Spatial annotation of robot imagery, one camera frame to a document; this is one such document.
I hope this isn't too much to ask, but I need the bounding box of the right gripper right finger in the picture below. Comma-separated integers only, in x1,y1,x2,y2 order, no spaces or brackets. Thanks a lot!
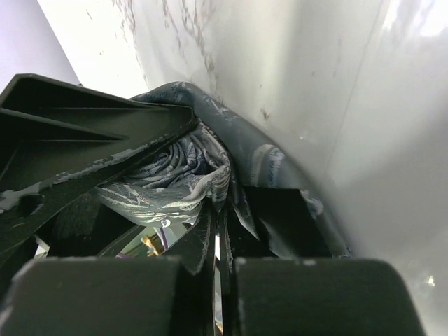
219,207,424,335

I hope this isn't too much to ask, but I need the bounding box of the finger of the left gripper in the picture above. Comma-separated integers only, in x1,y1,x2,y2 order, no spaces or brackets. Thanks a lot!
31,188,197,260
1,73,196,252

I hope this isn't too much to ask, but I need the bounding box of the blue grey floral tie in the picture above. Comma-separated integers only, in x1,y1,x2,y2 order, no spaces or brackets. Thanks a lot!
96,82,352,258

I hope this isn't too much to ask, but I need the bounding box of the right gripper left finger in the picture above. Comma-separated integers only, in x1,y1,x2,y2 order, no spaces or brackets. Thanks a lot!
1,206,214,335

